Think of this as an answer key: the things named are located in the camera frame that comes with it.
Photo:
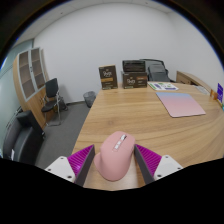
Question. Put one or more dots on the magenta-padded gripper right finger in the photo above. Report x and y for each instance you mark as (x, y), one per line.
(168, 165)

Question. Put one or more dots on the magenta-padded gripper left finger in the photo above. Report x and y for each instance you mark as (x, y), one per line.
(60, 166)

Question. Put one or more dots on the pink computer mouse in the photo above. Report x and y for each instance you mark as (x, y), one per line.
(113, 160)

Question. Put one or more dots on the pink and blue mouse pad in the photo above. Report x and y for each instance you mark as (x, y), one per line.
(180, 104)

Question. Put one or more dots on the black leather armchair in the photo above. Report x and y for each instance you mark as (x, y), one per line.
(23, 136)

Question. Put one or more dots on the grey waste bin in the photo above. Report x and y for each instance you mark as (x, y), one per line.
(89, 99)

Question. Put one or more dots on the black visitor chair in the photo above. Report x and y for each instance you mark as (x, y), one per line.
(51, 88)

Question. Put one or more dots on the printed sticker paper sheet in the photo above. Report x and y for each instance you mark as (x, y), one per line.
(162, 86)

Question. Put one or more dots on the clear round disc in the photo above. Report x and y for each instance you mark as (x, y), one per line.
(202, 89)

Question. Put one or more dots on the wooden shelf unit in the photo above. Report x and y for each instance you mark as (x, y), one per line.
(20, 90)

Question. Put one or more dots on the low wooden side cabinet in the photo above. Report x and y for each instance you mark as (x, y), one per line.
(190, 79)

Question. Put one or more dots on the purple standing card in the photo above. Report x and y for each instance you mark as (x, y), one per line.
(219, 91)

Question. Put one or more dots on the wide brown cardboard box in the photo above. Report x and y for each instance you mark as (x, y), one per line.
(134, 80)

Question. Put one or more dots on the grey backpack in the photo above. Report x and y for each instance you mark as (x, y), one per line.
(158, 73)

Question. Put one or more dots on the tall brown cardboard box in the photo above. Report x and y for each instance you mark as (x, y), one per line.
(108, 77)

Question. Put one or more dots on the black cardboard box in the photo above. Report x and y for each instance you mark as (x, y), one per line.
(133, 65)

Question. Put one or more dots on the black mesh office chair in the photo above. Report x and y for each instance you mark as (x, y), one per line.
(146, 61)

